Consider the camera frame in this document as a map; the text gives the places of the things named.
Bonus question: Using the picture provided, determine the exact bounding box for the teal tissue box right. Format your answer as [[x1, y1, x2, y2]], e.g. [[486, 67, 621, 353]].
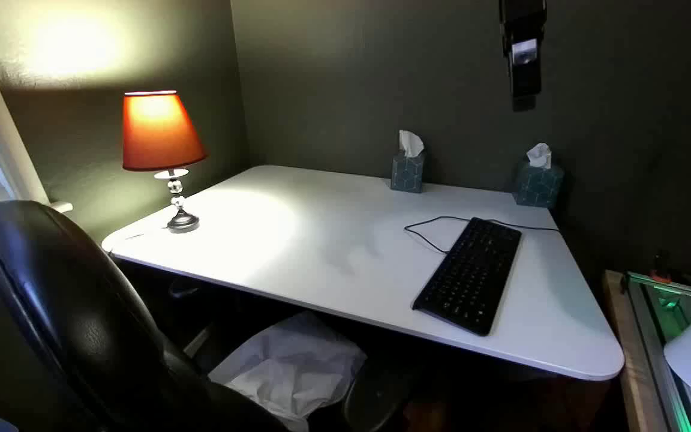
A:
[[515, 141, 564, 209]]

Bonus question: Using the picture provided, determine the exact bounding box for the black leather office chair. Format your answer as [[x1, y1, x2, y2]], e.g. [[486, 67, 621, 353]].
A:
[[0, 203, 287, 432]]

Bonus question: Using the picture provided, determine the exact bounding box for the black computer keyboard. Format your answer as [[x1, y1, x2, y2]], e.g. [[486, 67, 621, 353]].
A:
[[414, 219, 522, 337]]

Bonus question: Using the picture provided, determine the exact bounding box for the teal tissue box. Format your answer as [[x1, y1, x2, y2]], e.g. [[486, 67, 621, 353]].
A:
[[391, 129, 426, 193], [515, 141, 564, 209]]

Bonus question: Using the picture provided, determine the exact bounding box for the teal tissue box left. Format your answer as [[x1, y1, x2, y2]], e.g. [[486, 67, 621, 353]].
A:
[[391, 129, 426, 193]]

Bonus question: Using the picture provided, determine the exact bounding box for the wooden side shelf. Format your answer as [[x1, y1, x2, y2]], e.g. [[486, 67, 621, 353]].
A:
[[602, 272, 691, 432]]

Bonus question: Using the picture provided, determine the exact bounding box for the orange shade table lamp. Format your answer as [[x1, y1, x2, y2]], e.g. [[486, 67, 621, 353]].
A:
[[124, 90, 206, 233]]

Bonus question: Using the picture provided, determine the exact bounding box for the black keyboard cable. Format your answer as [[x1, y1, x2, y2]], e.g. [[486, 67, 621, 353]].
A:
[[403, 212, 561, 257]]

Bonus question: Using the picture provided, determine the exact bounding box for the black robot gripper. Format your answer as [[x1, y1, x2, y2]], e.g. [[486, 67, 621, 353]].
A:
[[500, 0, 547, 111]]

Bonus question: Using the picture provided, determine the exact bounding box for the white plastic bag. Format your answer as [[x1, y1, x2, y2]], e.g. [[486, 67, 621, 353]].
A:
[[210, 312, 365, 432]]

